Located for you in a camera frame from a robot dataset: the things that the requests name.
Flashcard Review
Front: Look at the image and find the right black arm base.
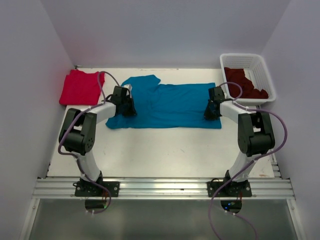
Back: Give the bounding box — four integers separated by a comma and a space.
206, 176, 253, 214

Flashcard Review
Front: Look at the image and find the dark red t shirt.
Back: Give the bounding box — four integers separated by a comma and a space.
224, 67, 269, 99

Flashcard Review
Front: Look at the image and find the aluminium mounting rail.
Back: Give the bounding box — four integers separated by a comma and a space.
32, 177, 295, 200

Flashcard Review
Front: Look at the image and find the folded red t shirt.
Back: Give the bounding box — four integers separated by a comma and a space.
59, 69, 105, 106

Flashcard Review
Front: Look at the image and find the white plastic basket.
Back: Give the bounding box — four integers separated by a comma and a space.
219, 53, 277, 106

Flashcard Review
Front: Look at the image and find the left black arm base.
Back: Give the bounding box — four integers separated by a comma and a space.
72, 176, 120, 214

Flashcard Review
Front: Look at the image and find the blue t shirt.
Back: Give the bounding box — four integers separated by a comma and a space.
105, 75, 222, 130

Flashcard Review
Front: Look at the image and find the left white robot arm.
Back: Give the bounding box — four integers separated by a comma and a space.
57, 84, 137, 197

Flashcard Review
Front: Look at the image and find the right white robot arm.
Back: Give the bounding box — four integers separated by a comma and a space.
204, 87, 275, 197

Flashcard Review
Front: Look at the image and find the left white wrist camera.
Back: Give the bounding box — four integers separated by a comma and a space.
123, 84, 132, 92

